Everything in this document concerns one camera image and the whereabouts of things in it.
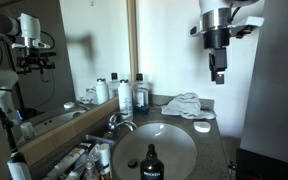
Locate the wood framed wall mirror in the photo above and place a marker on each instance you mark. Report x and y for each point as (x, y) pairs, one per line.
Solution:
(132, 33)

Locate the white printed water bottle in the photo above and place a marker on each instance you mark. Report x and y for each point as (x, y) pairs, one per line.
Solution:
(125, 100)

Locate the blue mouthwash bottle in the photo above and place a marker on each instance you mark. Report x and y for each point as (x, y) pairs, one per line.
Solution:
(140, 96)

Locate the metal mesh organizer tray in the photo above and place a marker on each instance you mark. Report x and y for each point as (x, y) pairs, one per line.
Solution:
(99, 140)

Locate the black dropper bottle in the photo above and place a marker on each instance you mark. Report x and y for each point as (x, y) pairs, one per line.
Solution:
(151, 168)

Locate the white soap bar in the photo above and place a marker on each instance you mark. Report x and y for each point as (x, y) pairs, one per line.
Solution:
(202, 127)

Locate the crumpled white towel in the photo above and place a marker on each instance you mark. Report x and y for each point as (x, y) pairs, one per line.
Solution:
(184, 105)

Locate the chrome faucet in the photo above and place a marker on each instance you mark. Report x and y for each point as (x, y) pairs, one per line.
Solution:
(114, 120)

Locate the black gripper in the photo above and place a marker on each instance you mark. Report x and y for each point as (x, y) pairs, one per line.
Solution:
(217, 40)

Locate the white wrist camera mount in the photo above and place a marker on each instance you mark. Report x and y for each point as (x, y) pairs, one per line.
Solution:
(249, 24)

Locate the white door panel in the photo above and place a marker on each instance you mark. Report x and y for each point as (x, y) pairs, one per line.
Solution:
(277, 83)

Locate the chrome drain stopper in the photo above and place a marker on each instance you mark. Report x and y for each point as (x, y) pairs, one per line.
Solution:
(132, 163)

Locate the white cylindrical tube bottle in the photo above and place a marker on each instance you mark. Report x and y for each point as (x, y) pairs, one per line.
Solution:
(104, 158)

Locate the small clear bottle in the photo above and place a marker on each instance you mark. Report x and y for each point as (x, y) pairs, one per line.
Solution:
(91, 170)

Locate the black equipment box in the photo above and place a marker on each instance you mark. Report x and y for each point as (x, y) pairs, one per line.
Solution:
(270, 165)

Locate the white oval sink basin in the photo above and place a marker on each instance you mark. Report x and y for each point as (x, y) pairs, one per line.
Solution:
(170, 146)

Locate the white toothpaste tube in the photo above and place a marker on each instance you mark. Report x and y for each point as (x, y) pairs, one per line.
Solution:
(67, 161)
(74, 174)

